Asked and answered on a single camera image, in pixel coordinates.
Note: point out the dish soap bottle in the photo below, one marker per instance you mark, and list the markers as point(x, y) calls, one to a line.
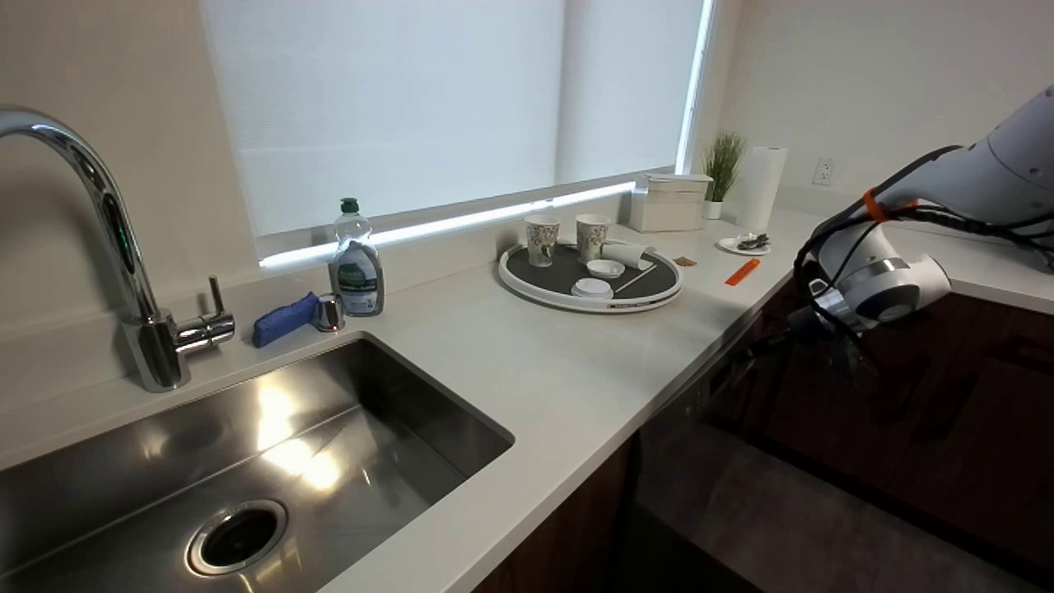
point(356, 274)

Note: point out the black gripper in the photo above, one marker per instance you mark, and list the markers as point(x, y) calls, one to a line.
point(865, 347)

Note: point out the narrow white roller blind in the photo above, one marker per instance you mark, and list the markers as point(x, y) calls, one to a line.
point(629, 77)

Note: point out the stainless steel sink basin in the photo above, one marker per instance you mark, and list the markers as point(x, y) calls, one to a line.
point(362, 430)

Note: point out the white wall outlet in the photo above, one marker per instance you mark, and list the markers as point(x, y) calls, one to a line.
point(825, 171)

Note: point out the round black white-rimmed tray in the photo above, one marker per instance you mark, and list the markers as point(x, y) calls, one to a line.
point(548, 280)

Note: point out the small green potted plant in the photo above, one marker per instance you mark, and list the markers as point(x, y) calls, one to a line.
point(721, 165)

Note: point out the blue dish brush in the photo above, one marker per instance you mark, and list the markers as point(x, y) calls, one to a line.
point(285, 316)

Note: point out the wide white roller blind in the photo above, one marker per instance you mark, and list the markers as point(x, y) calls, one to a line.
point(382, 101)

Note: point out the chrome kitchen faucet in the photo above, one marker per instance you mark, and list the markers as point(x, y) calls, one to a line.
point(109, 232)

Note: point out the small orange stick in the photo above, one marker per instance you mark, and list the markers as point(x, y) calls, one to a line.
point(741, 270)

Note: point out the small white dish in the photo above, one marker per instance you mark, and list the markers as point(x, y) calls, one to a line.
point(589, 289)
point(602, 267)

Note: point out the dark brown wooden drawer cabinet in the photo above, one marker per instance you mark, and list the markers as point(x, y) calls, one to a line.
point(965, 438)

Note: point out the white rectangular container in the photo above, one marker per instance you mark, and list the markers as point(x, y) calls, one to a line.
point(668, 203)

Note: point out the white paper towel roll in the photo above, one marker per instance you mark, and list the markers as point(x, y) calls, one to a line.
point(759, 184)

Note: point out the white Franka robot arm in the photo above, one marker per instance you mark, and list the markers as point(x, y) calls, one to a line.
point(990, 176)

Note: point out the brown wooden cabinet front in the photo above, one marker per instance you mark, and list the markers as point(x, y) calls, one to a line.
point(569, 538)

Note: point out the tiny brown object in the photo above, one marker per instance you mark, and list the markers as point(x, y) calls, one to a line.
point(685, 261)

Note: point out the small white plate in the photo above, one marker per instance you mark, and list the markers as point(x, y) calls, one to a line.
point(741, 244)

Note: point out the white rolled cloth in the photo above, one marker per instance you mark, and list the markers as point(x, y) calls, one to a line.
point(632, 253)

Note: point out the patterned beige ceramic cup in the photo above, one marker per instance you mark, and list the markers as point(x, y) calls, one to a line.
point(540, 241)
point(589, 237)

